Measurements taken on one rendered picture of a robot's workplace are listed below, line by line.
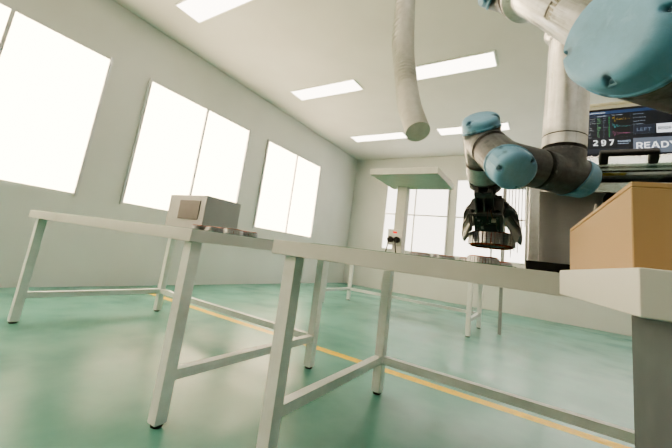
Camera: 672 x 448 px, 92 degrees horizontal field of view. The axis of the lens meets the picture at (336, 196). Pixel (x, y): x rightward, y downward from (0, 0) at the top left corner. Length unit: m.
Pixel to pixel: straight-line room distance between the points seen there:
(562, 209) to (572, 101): 0.69
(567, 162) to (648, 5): 0.32
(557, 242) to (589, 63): 0.97
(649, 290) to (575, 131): 0.45
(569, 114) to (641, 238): 0.38
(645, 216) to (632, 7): 0.22
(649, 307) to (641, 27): 0.27
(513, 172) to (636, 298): 0.33
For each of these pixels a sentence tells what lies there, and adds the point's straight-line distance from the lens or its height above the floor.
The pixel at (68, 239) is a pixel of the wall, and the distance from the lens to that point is 4.57.
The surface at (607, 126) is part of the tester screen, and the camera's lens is 1.38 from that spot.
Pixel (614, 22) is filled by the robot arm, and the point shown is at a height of 1.01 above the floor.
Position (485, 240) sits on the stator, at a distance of 0.89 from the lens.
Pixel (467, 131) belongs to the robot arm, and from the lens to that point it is 0.74.
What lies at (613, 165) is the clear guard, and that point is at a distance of 1.06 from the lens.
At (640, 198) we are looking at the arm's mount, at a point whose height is 0.82.
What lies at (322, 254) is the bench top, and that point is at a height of 0.72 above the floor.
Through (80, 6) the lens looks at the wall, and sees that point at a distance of 4.99.
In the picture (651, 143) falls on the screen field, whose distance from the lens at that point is 1.38.
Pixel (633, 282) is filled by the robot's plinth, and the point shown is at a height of 0.74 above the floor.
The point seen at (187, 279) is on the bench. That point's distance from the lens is 1.47.
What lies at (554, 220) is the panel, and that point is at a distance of 1.41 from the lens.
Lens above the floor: 0.73
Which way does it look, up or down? 10 degrees up
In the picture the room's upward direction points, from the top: 7 degrees clockwise
